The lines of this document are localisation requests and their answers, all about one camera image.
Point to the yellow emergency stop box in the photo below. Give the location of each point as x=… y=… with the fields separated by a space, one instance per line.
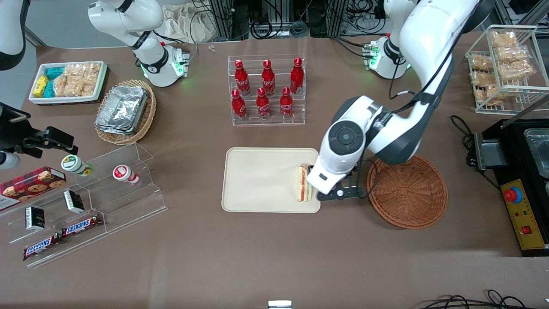
x=527 y=219

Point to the teal snack packet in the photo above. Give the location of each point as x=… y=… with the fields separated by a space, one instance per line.
x=55 y=72
x=49 y=89

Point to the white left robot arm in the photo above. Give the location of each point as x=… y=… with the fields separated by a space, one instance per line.
x=422 y=34

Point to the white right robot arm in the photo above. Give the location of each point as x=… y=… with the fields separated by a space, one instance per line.
x=150 y=64

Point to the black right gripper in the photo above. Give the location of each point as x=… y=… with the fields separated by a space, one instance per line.
x=12 y=128

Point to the black appliance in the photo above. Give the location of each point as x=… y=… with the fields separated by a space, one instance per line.
x=514 y=146

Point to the grey metal side box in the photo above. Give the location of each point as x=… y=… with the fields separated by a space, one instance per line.
x=491 y=150

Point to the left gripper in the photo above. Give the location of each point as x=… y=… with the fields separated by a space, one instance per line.
x=310 y=168

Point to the triangular sandwich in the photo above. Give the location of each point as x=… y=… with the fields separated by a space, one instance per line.
x=302 y=185

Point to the yellow snack packet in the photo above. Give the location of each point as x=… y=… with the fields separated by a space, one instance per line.
x=40 y=86

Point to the green lid yogurt bottle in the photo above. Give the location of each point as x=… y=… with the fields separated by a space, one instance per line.
x=73 y=164

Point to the small black carton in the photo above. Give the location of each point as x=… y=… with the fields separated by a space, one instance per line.
x=35 y=219
x=73 y=201

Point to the round brown wicker basket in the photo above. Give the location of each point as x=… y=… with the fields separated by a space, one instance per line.
x=407 y=193

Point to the clear acrylic bottle rack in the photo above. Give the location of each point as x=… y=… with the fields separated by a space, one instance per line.
x=296 y=116

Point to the aluminium foil tray stack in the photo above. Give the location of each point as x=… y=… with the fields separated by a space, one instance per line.
x=122 y=109

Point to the aluminium frame post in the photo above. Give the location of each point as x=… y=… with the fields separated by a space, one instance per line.
x=223 y=17
x=339 y=15

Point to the beige rectangular tray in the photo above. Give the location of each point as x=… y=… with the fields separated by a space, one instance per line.
x=257 y=180

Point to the red lid yogurt bottle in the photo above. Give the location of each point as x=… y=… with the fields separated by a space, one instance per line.
x=122 y=173

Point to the Snickers chocolate bar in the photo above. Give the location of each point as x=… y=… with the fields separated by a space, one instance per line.
x=40 y=247
x=81 y=225

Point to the beige cloth bag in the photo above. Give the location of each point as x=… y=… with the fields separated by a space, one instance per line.
x=188 y=23

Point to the oval tan wicker basket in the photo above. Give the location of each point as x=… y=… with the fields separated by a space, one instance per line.
x=148 y=116

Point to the steel pan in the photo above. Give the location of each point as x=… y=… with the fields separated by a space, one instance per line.
x=538 y=150

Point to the red cola bottle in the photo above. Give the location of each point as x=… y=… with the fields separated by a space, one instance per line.
x=242 y=79
x=297 y=77
x=239 y=107
x=268 y=79
x=263 y=106
x=286 y=106

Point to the clear rice cracker bag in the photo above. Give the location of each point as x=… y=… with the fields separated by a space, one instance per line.
x=512 y=54
x=88 y=75
x=66 y=86
x=484 y=78
x=517 y=71
x=481 y=63
x=493 y=94
x=504 y=38

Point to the grey metal bar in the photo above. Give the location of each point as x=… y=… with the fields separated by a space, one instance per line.
x=525 y=113

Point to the white rectangular snack tray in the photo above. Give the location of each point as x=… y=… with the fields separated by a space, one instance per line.
x=38 y=99

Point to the red cookie box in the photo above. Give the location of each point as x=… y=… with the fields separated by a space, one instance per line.
x=32 y=184

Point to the clear acrylic stepped display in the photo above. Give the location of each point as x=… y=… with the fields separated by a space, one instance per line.
x=128 y=201

